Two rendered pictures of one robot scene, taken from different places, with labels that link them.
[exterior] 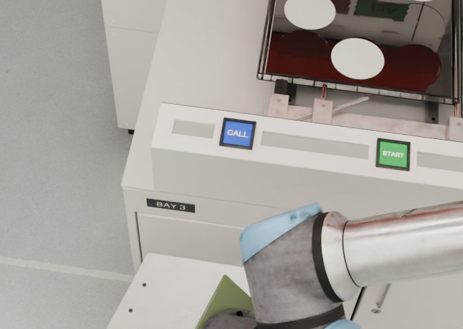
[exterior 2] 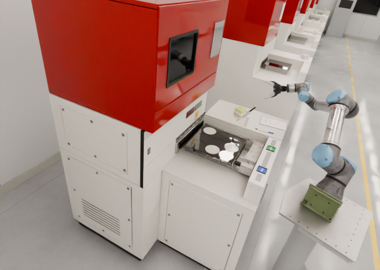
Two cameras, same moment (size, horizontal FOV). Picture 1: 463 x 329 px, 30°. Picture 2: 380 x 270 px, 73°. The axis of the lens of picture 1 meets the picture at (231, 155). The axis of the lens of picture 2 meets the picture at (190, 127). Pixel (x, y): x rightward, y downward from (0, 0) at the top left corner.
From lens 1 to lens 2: 1.58 m
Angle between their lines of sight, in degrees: 54
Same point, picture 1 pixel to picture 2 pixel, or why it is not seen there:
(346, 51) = (229, 148)
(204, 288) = (290, 203)
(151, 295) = (293, 216)
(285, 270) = (337, 154)
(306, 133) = (262, 159)
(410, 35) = (226, 138)
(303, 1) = (208, 149)
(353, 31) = (221, 145)
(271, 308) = (341, 164)
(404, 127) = (252, 149)
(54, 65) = not seen: outside the picture
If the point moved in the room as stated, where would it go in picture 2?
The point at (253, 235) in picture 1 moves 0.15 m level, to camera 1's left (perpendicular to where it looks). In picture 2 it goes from (329, 155) to (332, 171)
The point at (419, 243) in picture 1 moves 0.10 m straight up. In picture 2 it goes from (339, 129) to (346, 114)
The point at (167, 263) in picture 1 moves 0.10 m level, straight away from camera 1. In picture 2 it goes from (283, 209) to (266, 204)
